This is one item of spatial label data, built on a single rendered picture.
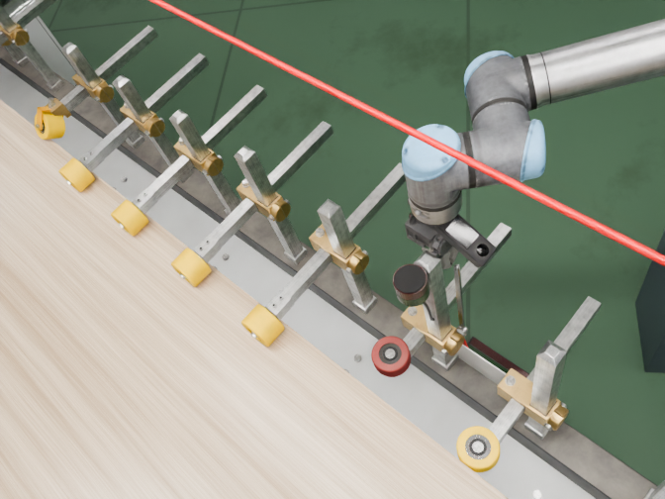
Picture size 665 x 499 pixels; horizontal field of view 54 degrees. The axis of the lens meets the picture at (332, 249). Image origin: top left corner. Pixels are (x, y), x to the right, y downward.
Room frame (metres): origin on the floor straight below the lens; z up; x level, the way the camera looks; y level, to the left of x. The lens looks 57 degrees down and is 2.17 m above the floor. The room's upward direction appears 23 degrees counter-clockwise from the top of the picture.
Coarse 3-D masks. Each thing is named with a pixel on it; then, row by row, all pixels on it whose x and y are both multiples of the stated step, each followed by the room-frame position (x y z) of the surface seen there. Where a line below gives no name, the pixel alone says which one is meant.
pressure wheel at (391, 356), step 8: (376, 344) 0.57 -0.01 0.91; (384, 344) 0.56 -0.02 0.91; (392, 344) 0.56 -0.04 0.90; (400, 344) 0.55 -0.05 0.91; (376, 352) 0.55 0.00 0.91; (384, 352) 0.55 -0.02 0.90; (392, 352) 0.53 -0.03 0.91; (400, 352) 0.53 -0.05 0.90; (408, 352) 0.52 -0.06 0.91; (376, 360) 0.53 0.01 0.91; (384, 360) 0.53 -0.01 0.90; (392, 360) 0.52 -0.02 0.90; (400, 360) 0.51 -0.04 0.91; (408, 360) 0.51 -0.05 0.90; (376, 368) 0.53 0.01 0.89; (384, 368) 0.51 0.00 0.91; (392, 368) 0.50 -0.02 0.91; (400, 368) 0.50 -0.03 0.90; (392, 376) 0.50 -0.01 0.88
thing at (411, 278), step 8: (400, 272) 0.55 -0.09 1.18; (408, 272) 0.55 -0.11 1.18; (416, 272) 0.54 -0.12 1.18; (424, 272) 0.54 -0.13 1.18; (400, 280) 0.54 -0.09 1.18; (408, 280) 0.53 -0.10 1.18; (416, 280) 0.53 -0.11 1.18; (424, 280) 0.52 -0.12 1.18; (400, 288) 0.52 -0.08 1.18; (408, 288) 0.52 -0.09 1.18; (416, 288) 0.51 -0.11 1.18; (424, 304) 0.54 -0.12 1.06; (432, 320) 0.54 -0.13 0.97
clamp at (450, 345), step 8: (424, 312) 0.61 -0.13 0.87; (408, 320) 0.61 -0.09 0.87; (416, 320) 0.60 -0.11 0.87; (424, 320) 0.59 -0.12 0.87; (408, 328) 0.61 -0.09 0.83; (416, 328) 0.59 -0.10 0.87; (424, 328) 0.58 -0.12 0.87; (432, 336) 0.55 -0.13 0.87; (448, 336) 0.54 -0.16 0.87; (456, 336) 0.53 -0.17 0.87; (432, 344) 0.55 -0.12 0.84; (440, 344) 0.53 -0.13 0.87; (448, 344) 0.52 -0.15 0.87; (456, 344) 0.52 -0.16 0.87; (448, 352) 0.51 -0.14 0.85; (456, 352) 0.51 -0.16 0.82
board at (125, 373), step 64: (0, 128) 1.72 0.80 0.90; (0, 192) 1.46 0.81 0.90; (64, 192) 1.35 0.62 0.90; (0, 256) 1.23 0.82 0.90; (64, 256) 1.14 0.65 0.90; (128, 256) 1.05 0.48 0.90; (0, 320) 1.03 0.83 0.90; (64, 320) 0.95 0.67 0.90; (128, 320) 0.88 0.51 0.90; (192, 320) 0.81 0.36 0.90; (0, 384) 0.85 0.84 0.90; (64, 384) 0.78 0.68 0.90; (128, 384) 0.72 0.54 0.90; (192, 384) 0.65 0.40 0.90; (256, 384) 0.59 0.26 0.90; (320, 384) 0.54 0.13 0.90; (0, 448) 0.69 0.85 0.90; (64, 448) 0.63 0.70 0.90; (128, 448) 0.57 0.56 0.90; (192, 448) 0.52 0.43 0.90; (256, 448) 0.46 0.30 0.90; (320, 448) 0.41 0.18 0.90; (384, 448) 0.36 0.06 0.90
